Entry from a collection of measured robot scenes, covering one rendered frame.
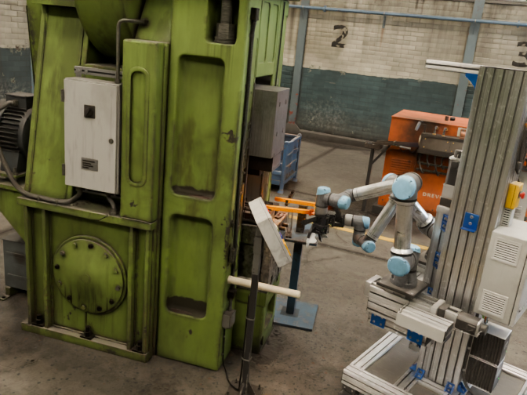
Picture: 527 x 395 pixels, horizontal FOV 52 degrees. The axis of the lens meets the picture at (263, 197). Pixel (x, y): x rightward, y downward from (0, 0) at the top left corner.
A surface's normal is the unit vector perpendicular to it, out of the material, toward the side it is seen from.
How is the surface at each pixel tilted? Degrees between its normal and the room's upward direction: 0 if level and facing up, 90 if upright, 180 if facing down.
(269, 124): 90
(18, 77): 88
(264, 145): 90
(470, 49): 90
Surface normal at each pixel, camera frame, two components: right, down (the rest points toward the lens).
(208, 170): -0.27, 0.25
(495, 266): -0.62, 0.18
